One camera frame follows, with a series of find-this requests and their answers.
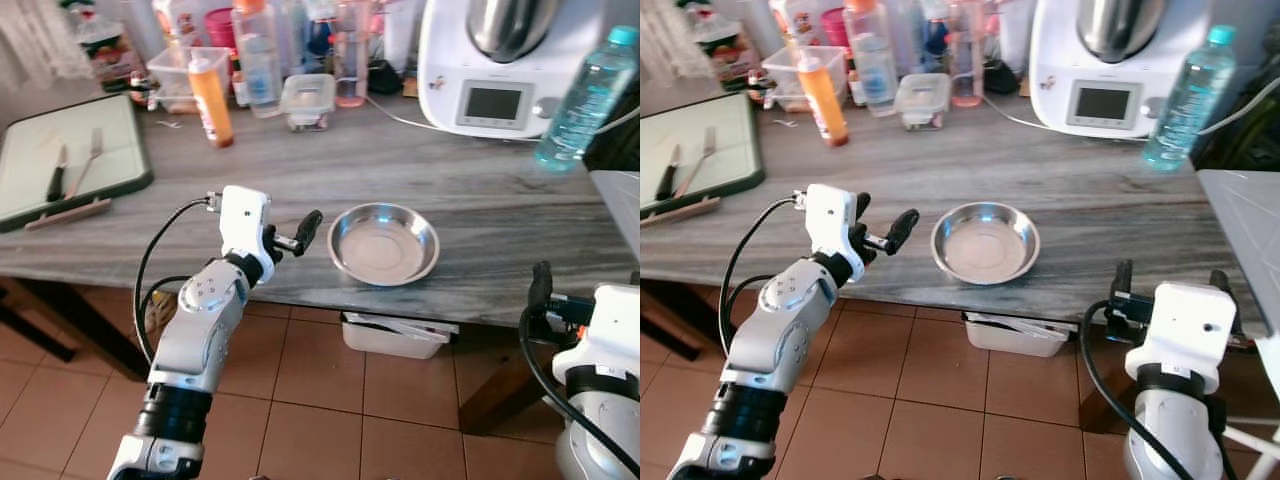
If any white plastic table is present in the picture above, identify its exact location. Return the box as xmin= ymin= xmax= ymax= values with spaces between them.
xmin=590 ymin=170 xmax=641 ymax=263
xmin=1197 ymin=168 xmax=1280 ymax=336

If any round steel bowl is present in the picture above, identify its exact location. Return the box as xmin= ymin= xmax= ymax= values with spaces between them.
xmin=930 ymin=201 xmax=1042 ymax=286
xmin=327 ymin=202 xmax=441 ymax=288

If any grey wooden table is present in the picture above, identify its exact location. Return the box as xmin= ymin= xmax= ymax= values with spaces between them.
xmin=0 ymin=70 xmax=641 ymax=436
xmin=640 ymin=70 xmax=1261 ymax=436

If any orange sauce squeeze bottle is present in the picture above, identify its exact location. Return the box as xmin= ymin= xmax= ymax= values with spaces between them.
xmin=797 ymin=50 xmax=850 ymax=148
xmin=187 ymin=52 xmax=235 ymax=149

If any white plastic storage bin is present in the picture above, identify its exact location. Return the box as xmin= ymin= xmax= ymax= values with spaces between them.
xmin=340 ymin=312 xmax=461 ymax=361
xmin=962 ymin=311 xmax=1071 ymax=359

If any small lidded clear container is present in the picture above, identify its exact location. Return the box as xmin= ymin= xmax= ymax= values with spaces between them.
xmin=280 ymin=73 xmax=337 ymax=132
xmin=894 ymin=72 xmax=952 ymax=129

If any clear bottle with orange cap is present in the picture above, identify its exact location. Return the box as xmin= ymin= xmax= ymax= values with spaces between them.
xmin=232 ymin=0 xmax=285 ymax=120
xmin=846 ymin=0 xmax=900 ymax=118

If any beige wooden strip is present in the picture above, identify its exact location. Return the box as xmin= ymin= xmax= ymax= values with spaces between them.
xmin=23 ymin=197 xmax=114 ymax=232
xmin=641 ymin=195 xmax=723 ymax=223

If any clear open plastic container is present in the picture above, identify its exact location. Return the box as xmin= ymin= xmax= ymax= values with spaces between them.
xmin=762 ymin=45 xmax=851 ymax=111
xmin=146 ymin=46 xmax=236 ymax=113

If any green rimmed cutting board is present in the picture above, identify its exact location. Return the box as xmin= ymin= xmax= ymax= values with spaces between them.
xmin=640 ymin=92 xmax=766 ymax=216
xmin=0 ymin=93 xmax=155 ymax=234

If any all metal fork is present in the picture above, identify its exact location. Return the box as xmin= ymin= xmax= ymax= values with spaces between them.
xmin=682 ymin=126 xmax=719 ymax=197
xmin=65 ymin=127 xmax=105 ymax=199

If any small black pouch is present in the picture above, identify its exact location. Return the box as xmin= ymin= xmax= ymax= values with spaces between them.
xmin=982 ymin=58 xmax=1021 ymax=96
xmin=366 ymin=60 xmax=404 ymax=97

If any pink tinted clear bottle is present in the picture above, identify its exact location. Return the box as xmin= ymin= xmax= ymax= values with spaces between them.
xmin=334 ymin=0 xmax=371 ymax=109
xmin=948 ymin=0 xmax=986 ymax=108

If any white kitchen cooking machine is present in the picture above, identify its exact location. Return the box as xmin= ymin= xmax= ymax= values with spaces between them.
xmin=417 ymin=0 xmax=626 ymax=140
xmin=1028 ymin=0 xmax=1216 ymax=140

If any pink plastic cup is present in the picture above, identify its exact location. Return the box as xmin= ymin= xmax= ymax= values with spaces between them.
xmin=203 ymin=8 xmax=239 ymax=51
xmin=820 ymin=8 xmax=851 ymax=49

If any dark blue bottle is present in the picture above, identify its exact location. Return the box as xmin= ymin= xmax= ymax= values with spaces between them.
xmin=920 ymin=10 xmax=951 ymax=73
xmin=303 ymin=10 xmax=336 ymax=76

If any printed food box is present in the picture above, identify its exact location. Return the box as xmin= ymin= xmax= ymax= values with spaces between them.
xmin=700 ymin=20 xmax=766 ymax=91
xmin=75 ymin=20 xmax=151 ymax=96

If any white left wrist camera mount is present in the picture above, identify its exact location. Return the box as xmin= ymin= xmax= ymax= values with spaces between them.
xmin=805 ymin=183 xmax=859 ymax=259
xmin=218 ymin=185 xmax=273 ymax=263

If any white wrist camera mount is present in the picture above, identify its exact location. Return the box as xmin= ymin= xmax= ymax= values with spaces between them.
xmin=1125 ymin=281 xmax=1241 ymax=373
xmin=552 ymin=283 xmax=641 ymax=379
xmin=218 ymin=185 xmax=273 ymax=263
xmin=805 ymin=183 xmax=859 ymax=259

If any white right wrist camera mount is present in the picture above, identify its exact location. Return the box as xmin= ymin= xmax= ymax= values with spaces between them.
xmin=1125 ymin=281 xmax=1241 ymax=373
xmin=552 ymin=283 xmax=641 ymax=379

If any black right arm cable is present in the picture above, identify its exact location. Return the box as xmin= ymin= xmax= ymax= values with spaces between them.
xmin=517 ymin=300 xmax=641 ymax=479
xmin=1079 ymin=298 xmax=1201 ymax=480

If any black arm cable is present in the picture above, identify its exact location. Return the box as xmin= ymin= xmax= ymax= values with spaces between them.
xmin=517 ymin=300 xmax=641 ymax=479
xmin=718 ymin=193 xmax=809 ymax=359
xmin=1079 ymin=298 xmax=1201 ymax=480
xmin=133 ymin=195 xmax=223 ymax=366

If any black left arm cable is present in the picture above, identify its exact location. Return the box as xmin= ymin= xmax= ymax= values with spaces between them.
xmin=133 ymin=195 xmax=223 ymax=366
xmin=718 ymin=193 xmax=809 ymax=359

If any grey appliance power cable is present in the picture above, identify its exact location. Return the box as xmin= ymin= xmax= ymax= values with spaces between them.
xmin=985 ymin=95 xmax=1051 ymax=134
xmin=365 ymin=95 xmax=441 ymax=134

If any black handled knife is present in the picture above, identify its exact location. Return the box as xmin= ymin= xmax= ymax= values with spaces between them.
xmin=655 ymin=143 xmax=683 ymax=201
xmin=45 ymin=144 xmax=71 ymax=204

